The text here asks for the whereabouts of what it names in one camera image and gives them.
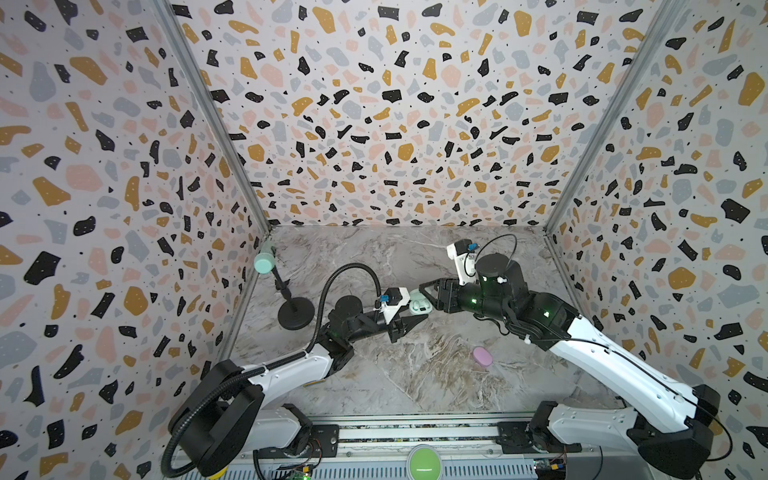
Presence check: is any green round button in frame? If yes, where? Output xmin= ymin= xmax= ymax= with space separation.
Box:
xmin=406 ymin=444 xmax=443 ymax=480

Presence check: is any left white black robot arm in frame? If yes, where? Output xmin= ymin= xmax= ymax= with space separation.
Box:
xmin=160 ymin=288 xmax=432 ymax=478

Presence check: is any black corrugated cable hose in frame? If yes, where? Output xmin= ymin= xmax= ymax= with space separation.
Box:
xmin=160 ymin=262 xmax=383 ymax=478

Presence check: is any pink earbud charging case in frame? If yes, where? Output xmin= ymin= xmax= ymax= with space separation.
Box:
xmin=472 ymin=347 xmax=493 ymax=367

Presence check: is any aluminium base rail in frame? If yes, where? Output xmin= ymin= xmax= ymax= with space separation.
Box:
xmin=161 ymin=411 xmax=667 ymax=480

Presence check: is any mint green microphone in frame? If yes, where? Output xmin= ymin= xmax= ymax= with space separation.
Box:
xmin=253 ymin=240 xmax=276 ymax=275

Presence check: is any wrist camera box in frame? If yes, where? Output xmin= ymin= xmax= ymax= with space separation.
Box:
xmin=446 ymin=239 xmax=479 ymax=286
xmin=376 ymin=287 xmax=410 ymax=325

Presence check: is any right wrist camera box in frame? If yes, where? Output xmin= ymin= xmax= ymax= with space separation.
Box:
xmin=446 ymin=239 xmax=479 ymax=286

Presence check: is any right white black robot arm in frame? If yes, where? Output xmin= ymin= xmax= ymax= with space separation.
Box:
xmin=419 ymin=254 xmax=720 ymax=479

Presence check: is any black microphone stand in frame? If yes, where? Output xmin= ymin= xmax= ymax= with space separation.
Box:
xmin=271 ymin=267 xmax=315 ymax=331

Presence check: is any mint green earbud case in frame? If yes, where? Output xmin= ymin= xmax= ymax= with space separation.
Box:
xmin=408 ymin=289 xmax=433 ymax=315

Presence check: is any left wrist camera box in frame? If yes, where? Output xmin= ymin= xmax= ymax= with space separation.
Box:
xmin=376 ymin=287 xmax=410 ymax=325

